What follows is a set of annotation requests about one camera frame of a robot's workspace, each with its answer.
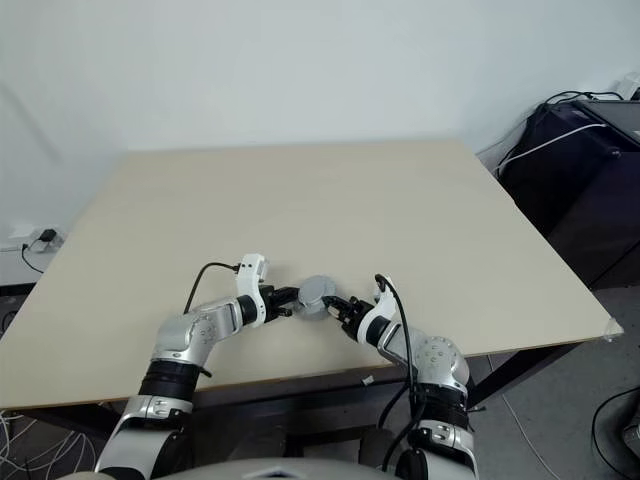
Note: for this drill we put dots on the small white tag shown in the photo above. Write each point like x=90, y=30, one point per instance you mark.
x=368, y=380

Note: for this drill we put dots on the white power strip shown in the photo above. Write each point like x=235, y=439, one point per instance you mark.
x=25, y=240

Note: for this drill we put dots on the clear table corner guard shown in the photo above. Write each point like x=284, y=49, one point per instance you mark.
x=612, y=331

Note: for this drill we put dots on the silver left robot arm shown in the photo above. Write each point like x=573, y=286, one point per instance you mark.
x=200, y=330

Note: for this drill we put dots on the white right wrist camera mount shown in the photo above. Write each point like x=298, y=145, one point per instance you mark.
x=381, y=307

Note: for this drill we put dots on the grey robot torso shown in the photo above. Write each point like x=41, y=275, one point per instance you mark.
x=240, y=470

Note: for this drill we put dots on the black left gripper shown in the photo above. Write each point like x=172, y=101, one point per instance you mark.
x=270, y=302

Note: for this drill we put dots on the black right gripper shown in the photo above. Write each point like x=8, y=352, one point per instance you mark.
x=355, y=315

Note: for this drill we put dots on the white wall plug block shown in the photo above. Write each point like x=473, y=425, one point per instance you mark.
x=629, y=86

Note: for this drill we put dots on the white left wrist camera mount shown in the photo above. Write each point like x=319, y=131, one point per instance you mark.
x=250, y=275

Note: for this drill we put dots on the black metal table frame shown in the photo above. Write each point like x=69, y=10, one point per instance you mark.
x=300, y=400

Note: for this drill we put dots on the black power adapter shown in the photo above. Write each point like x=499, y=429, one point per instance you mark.
x=47, y=235

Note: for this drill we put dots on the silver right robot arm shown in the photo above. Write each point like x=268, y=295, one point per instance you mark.
x=440, y=357

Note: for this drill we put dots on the large black equipment case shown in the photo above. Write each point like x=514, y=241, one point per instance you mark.
x=575, y=200

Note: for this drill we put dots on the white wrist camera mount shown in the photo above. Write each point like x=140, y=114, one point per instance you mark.
x=250, y=275
x=381, y=307

